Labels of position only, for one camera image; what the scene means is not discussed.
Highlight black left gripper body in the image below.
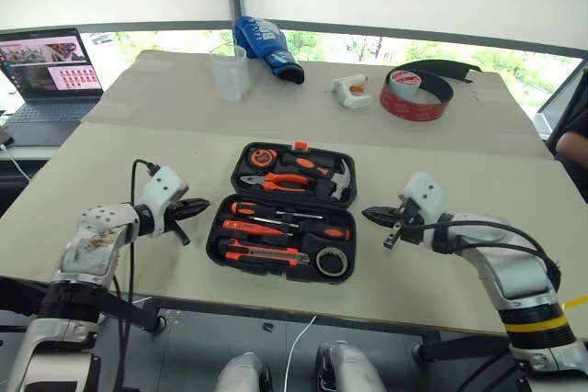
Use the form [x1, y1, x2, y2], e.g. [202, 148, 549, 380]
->
[164, 198, 192, 247]

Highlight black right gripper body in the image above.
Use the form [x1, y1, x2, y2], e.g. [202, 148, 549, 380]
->
[380, 195, 426, 252]

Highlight screwdriver black orange handle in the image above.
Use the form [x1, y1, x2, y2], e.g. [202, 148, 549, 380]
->
[229, 200, 323, 224]

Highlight orange voltage tester pen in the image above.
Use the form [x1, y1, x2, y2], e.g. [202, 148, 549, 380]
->
[221, 218, 293, 237]

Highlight small black tape roll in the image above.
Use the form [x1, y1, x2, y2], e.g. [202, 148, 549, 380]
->
[316, 246, 349, 278]

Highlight orange black utility knife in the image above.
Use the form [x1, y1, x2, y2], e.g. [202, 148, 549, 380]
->
[219, 237, 311, 267]

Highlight black tool case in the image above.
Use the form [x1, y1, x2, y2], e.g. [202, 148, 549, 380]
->
[206, 140, 359, 286]

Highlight orange black tape measure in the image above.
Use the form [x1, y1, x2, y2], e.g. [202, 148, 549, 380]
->
[248, 148, 279, 169]

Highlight large black red tape coil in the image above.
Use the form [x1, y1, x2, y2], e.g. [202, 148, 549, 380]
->
[379, 59, 484, 124]

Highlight black table leg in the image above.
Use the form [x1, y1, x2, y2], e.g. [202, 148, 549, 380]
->
[0, 274, 167, 334]
[412, 331, 512, 364]

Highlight white plastic clamp orange part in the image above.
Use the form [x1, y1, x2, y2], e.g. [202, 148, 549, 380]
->
[331, 73, 373, 110]

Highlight gray tape roll red core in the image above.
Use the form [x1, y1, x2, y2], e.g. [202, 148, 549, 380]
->
[385, 69, 422, 102]

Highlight clear plastic measuring cup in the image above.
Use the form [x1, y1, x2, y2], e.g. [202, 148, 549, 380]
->
[209, 44, 252, 102]

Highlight silver robot right leg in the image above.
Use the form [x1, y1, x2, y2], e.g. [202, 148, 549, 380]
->
[315, 342, 388, 392]

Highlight silver robot leg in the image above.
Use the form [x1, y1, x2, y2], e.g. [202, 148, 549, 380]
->
[315, 342, 388, 392]
[214, 351, 273, 392]

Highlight gray side table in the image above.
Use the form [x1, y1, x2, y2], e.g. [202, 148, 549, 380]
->
[0, 133, 62, 210]

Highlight open gray laptop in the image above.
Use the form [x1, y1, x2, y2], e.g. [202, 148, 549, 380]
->
[0, 27, 107, 139]

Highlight silver robot left leg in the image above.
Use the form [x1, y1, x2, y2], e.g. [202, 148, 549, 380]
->
[214, 351, 273, 392]

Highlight blue crumpled bag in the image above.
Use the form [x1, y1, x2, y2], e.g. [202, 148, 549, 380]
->
[233, 15, 306, 86]

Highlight person in black shirt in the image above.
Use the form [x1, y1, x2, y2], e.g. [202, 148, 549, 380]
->
[553, 108, 588, 205]

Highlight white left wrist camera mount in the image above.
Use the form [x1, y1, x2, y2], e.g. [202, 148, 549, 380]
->
[139, 165, 190, 238]

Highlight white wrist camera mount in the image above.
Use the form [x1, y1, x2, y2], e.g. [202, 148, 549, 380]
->
[139, 165, 190, 238]
[396, 172, 447, 252]

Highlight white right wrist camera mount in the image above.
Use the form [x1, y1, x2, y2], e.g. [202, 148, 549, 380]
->
[396, 172, 447, 252]

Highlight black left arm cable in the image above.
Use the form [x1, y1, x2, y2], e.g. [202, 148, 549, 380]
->
[111, 158, 163, 392]

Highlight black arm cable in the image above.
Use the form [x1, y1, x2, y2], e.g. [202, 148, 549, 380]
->
[390, 218, 563, 291]
[111, 158, 163, 392]

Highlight claw hammer black orange handle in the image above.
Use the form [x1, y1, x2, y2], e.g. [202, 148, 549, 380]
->
[278, 154, 354, 203]

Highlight orange handled pliers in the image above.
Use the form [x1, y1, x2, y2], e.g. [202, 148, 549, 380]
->
[239, 172, 310, 194]

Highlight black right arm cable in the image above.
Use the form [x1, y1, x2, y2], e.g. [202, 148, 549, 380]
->
[390, 218, 563, 291]

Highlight white charger cable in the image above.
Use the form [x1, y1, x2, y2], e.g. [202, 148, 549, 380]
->
[0, 142, 32, 181]

